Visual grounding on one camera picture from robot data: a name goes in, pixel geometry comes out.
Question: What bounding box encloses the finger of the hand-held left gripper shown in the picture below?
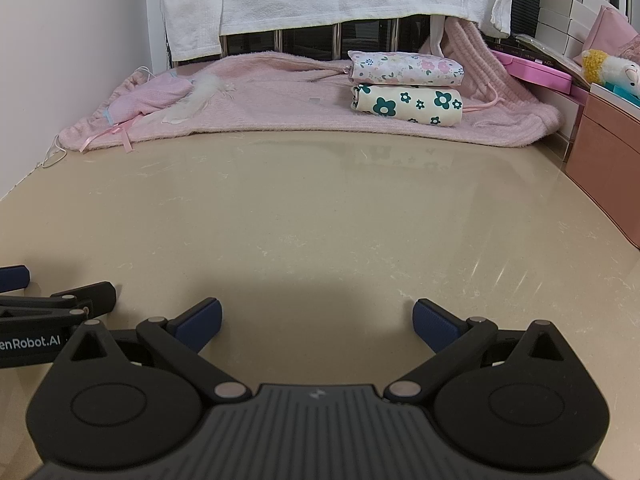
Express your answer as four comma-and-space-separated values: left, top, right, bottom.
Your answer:
0, 281, 119, 330
0, 265, 32, 294

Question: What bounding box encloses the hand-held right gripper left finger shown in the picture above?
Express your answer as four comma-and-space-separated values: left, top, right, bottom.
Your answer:
50, 297, 253, 404

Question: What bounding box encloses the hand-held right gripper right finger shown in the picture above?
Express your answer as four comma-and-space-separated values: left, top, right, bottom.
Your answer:
384, 297, 594, 404

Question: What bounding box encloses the pink floral garment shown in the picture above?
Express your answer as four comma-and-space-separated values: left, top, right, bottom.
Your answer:
347, 50, 465, 87

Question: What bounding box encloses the small pink knitted garment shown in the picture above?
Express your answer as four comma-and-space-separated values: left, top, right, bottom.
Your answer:
80, 67, 196, 154

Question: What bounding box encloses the green patterned small pillow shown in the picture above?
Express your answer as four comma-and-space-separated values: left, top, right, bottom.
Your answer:
350, 83, 465, 128

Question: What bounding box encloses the white fluffy feather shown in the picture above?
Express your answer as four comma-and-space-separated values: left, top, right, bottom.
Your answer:
160, 73, 222, 127

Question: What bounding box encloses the brown cardboard box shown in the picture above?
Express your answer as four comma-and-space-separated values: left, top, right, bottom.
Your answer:
565, 82, 640, 250

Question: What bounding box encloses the pink fuzzy blanket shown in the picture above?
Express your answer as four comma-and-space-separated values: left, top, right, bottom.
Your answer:
59, 17, 561, 154

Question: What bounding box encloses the pink flat case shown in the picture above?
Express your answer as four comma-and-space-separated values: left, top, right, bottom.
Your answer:
492, 50, 592, 107

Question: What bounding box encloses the teal box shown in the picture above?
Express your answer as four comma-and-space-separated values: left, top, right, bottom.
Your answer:
611, 85, 640, 107

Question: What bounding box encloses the yellow and white plush toy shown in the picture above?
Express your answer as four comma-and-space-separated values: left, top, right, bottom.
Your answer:
580, 49, 640, 99

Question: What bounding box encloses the stack of white boxes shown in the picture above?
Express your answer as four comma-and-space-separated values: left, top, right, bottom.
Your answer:
536, 0, 622, 59

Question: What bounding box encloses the pink pillow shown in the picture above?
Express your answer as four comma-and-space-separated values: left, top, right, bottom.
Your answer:
581, 5, 640, 59

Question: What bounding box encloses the white string loop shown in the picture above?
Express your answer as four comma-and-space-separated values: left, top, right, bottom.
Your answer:
42, 135, 67, 169

